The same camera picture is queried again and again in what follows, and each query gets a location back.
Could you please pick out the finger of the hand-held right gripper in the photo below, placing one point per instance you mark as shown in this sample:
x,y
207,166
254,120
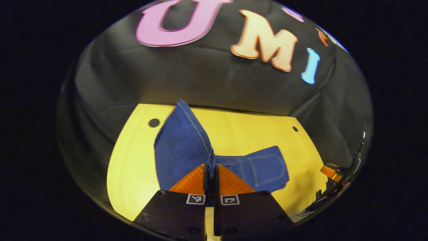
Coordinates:
x,y
329,171

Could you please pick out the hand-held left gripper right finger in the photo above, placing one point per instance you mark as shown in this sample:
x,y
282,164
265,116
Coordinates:
x,y
247,214

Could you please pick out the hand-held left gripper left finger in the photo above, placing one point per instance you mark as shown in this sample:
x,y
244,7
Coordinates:
x,y
180,214

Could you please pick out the blue jeans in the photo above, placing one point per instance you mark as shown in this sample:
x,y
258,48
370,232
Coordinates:
x,y
180,150

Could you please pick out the black backdrop cloth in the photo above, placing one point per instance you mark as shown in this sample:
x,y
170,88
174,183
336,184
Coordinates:
x,y
200,83

